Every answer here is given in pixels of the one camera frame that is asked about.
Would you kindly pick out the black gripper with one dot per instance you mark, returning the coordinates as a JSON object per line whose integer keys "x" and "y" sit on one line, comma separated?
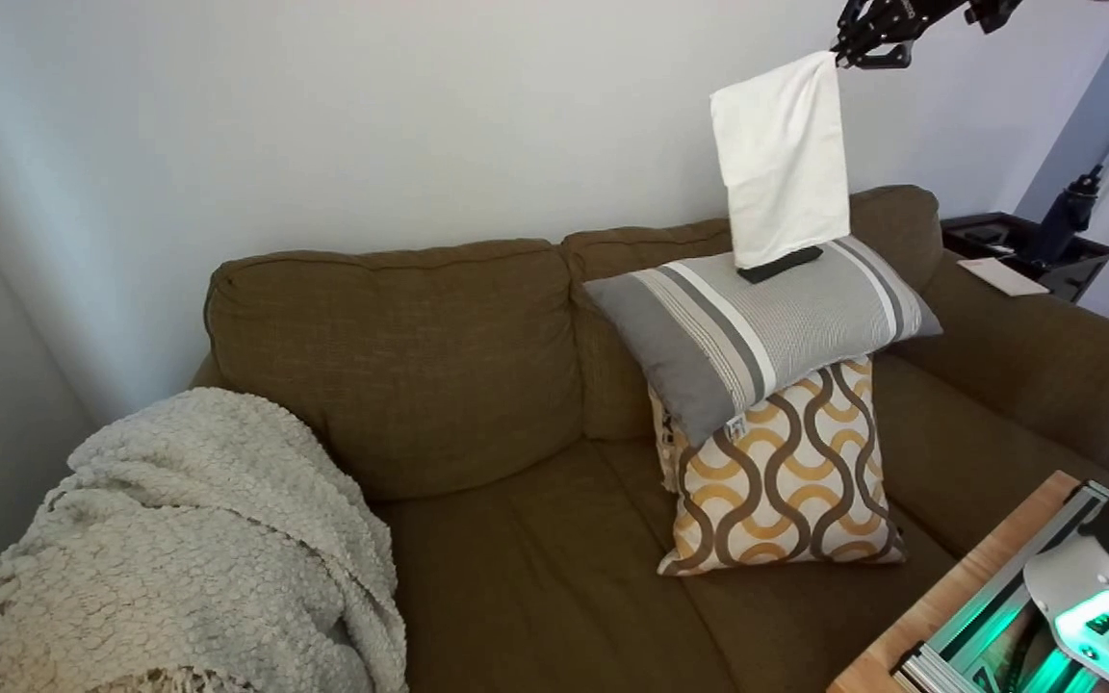
{"x": 926, "y": 12}

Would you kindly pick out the white cloth towel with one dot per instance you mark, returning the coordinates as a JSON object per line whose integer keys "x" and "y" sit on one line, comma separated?
{"x": 781, "y": 158}

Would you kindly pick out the black remote control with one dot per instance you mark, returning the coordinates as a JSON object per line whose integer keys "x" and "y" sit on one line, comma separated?
{"x": 783, "y": 265}

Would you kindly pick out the black upright stand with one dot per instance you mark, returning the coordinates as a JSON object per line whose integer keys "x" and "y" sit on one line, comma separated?
{"x": 1075, "y": 202}

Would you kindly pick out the white paper sheet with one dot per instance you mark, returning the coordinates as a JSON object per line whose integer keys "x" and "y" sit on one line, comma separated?
{"x": 1003, "y": 275}

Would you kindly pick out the dark side table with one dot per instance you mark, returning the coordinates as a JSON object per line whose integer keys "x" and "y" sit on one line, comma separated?
{"x": 1075, "y": 257}

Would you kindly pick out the grey striped pillow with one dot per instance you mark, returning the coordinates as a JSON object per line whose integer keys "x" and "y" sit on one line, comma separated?
{"x": 749, "y": 333}

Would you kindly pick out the wavy patterned beige pillow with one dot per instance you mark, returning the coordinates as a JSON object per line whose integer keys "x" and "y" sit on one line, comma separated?
{"x": 787, "y": 488}

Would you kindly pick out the brown fabric sofa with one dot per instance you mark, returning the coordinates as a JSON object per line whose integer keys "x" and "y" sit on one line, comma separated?
{"x": 478, "y": 386}

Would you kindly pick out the grey knitted blanket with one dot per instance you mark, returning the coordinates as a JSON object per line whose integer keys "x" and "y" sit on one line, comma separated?
{"x": 181, "y": 552}

